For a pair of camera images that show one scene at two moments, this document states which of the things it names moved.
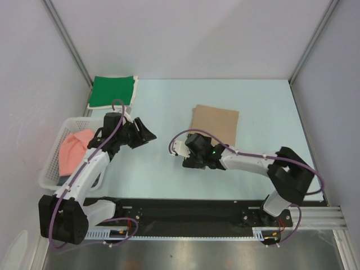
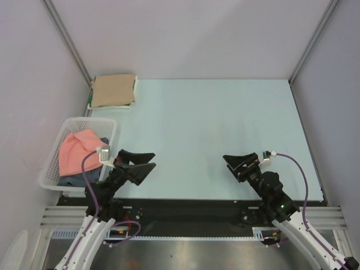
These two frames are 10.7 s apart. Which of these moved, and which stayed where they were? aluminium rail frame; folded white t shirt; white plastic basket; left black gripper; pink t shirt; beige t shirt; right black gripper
Moved: beige t shirt; right black gripper; left black gripper
Stayed: pink t shirt; folded white t shirt; aluminium rail frame; white plastic basket
